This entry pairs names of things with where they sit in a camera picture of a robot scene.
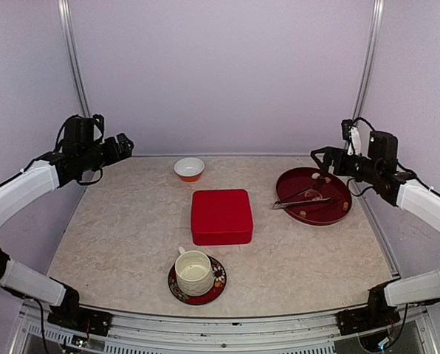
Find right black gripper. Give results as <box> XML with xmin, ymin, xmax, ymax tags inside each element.
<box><xmin>311</xmin><ymin>146</ymin><xmax>381</xmax><ymax>184</ymax></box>

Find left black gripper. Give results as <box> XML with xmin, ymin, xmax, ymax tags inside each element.
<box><xmin>80</xmin><ymin>132</ymin><xmax>134</xmax><ymax>172</ymax></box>

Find round dark red tray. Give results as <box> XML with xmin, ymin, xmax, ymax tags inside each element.
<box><xmin>275</xmin><ymin>167</ymin><xmax>352</xmax><ymax>226</ymax></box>

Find metal serving tongs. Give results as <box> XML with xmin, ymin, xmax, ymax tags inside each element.
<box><xmin>272</xmin><ymin>195</ymin><xmax>341</xmax><ymax>210</ymax></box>

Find red box lid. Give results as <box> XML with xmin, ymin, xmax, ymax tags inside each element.
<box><xmin>190</xmin><ymin>189</ymin><xmax>253</xmax><ymax>232</ymax></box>

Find cream ceramic mug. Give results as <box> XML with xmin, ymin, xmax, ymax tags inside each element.
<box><xmin>174</xmin><ymin>246</ymin><xmax>214</xmax><ymax>296</ymax></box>

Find floral dark red saucer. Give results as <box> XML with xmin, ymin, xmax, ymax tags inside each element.
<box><xmin>168</xmin><ymin>256</ymin><xmax>227</xmax><ymax>306</ymax></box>

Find red chocolate box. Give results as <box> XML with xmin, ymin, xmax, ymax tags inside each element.
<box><xmin>192</xmin><ymin>230</ymin><xmax>252</xmax><ymax>246</ymax></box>

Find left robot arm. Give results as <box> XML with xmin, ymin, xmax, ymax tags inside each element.
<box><xmin>0</xmin><ymin>114</ymin><xmax>134</xmax><ymax>328</ymax></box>

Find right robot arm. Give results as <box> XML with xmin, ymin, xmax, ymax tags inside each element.
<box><xmin>310</xmin><ymin>131</ymin><xmax>440</xmax><ymax>327</ymax></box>

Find white and orange bowl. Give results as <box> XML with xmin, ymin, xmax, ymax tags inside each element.
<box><xmin>173</xmin><ymin>157</ymin><xmax>205</xmax><ymax>182</ymax></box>

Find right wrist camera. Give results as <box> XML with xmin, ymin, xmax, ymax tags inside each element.
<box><xmin>341</xmin><ymin>119</ymin><xmax>362</xmax><ymax>156</ymax></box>

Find left aluminium frame post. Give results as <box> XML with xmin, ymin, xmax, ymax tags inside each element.
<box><xmin>58</xmin><ymin>0</ymin><xmax>92</xmax><ymax>117</ymax></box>

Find aluminium frame post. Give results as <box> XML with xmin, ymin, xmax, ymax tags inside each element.
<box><xmin>352</xmin><ymin>0</ymin><xmax>385</xmax><ymax>118</ymax></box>
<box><xmin>58</xmin><ymin>0</ymin><xmax>92</xmax><ymax>117</ymax></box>

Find right aluminium frame post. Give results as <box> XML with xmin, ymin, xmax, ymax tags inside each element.
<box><xmin>352</xmin><ymin>0</ymin><xmax>385</xmax><ymax>118</ymax></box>

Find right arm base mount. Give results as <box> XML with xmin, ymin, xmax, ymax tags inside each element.
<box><xmin>336</xmin><ymin>307</ymin><xmax>400</xmax><ymax>336</ymax></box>

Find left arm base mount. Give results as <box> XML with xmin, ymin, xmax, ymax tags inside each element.
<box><xmin>47</xmin><ymin>307</ymin><xmax>112</xmax><ymax>337</ymax></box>

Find front aluminium rail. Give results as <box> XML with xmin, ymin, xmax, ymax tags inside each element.
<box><xmin>8</xmin><ymin>301</ymin><xmax>440</xmax><ymax>353</ymax></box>

